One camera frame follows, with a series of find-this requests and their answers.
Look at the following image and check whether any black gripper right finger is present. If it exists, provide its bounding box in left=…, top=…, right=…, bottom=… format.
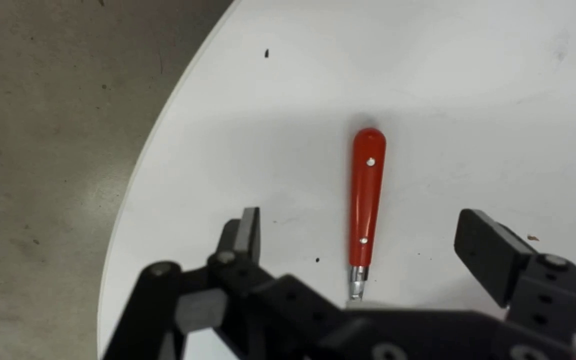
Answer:
left=455, top=209, right=573, bottom=309

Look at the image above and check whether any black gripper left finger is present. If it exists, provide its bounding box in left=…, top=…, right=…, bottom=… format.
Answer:
left=208, top=206, right=261, bottom=274

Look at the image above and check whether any white round table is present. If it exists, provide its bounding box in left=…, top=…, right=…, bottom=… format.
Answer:
left=99, top=0, right=576, bottom=360

